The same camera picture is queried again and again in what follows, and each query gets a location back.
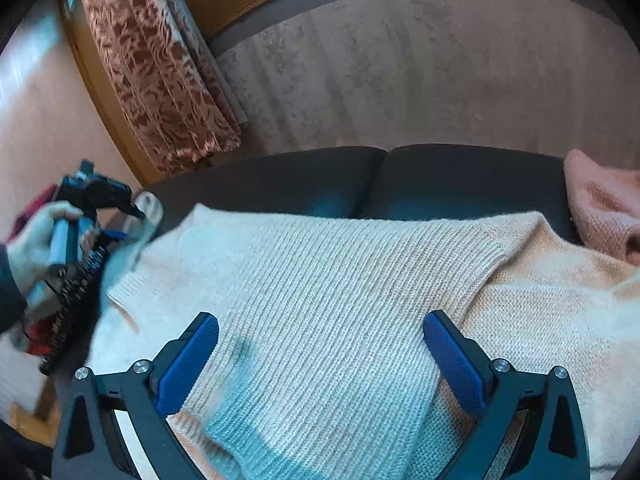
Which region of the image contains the person's left hand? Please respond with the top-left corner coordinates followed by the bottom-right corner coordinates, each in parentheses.
top-left (6, 202), bottom-right (101, 297)

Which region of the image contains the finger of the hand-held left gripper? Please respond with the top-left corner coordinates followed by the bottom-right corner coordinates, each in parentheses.
top-left (117, 192), bottom-right (148, 221)
top-left (96, 229), bottom-right (131, 262)

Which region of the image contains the brown floral patterned curtain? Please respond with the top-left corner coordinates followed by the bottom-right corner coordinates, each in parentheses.
top-left (77, 0), bottom-right (244, 177)

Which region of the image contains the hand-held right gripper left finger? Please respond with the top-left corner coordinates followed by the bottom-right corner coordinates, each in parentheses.
top-left (51, 312), bottom-right (221, 480)

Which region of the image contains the wooden door frame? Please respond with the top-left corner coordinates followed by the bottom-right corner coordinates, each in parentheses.
top-left (56, 0), bottom-right (168, 187)

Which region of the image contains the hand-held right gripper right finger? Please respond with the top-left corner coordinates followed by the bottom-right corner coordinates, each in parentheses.
top-left (422, 309), bottom-right (592, 480)

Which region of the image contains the cream knitted sweater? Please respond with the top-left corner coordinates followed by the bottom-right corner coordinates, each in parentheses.
top-left (86, 192), bottom-right (640, 480)

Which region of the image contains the pink knitted sweater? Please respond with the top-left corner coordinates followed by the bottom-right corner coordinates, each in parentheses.
top-left (564, 149), bottom-right (640, 267)

